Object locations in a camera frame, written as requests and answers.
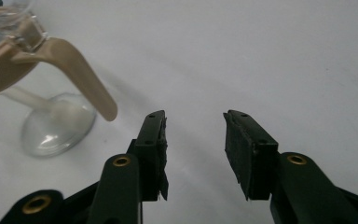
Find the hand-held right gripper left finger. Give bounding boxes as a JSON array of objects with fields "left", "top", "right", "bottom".
[{"left": 126, "top": 109, "right": 170, "bottom": 203}]

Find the glass pitcher with beige handle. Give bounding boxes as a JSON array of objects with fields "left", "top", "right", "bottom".
[{"left": 0, "top": 0, "right": 119, "bottom": 122}]

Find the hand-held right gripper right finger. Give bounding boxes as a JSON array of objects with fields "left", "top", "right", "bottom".
[{"left": 223, "top": 108, "right": 282, "bottom": 202}]

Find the clear stemmed glass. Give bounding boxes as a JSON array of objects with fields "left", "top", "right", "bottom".
[{"left": 0, "top": 85, "right": 98, "bottom": 159}]

